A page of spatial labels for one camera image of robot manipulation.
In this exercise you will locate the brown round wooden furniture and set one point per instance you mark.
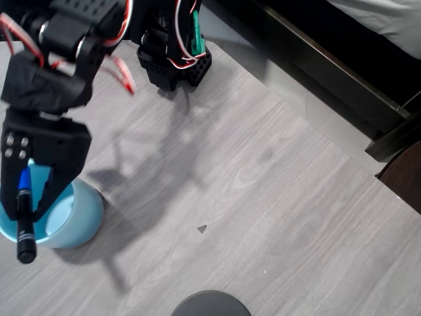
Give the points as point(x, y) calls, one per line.
point(408, 177)

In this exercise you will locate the light blue ceramic mug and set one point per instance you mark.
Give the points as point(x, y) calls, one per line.
point(82, 214)

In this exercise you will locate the small grey triangle sticker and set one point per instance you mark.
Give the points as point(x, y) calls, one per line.
point(201, 229)

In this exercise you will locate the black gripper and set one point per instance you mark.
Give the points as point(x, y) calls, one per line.
point(54, 141)

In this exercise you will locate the dark wooden bed frame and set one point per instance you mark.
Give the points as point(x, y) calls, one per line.
point(329, 56)

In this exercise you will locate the white bed sheet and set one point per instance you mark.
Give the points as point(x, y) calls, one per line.
point(394, 19)

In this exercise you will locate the dark grey round disc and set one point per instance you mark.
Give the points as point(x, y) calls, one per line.
point(210, 306)

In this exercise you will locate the green clamp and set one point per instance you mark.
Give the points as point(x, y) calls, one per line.
point(196, 36)

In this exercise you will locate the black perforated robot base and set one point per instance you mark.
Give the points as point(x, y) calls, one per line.
point(161, 70)

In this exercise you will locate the blue and black Crayola marker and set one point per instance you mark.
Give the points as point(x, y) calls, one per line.
point(25, 230)

